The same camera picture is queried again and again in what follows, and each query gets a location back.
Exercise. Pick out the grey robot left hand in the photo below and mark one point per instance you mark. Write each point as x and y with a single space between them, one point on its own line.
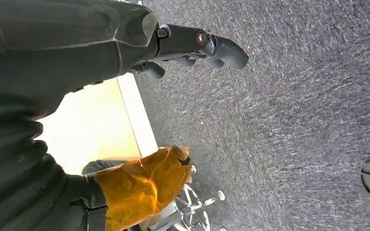
60 47

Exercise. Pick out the black office chair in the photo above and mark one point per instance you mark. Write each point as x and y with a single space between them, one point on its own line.
188 210

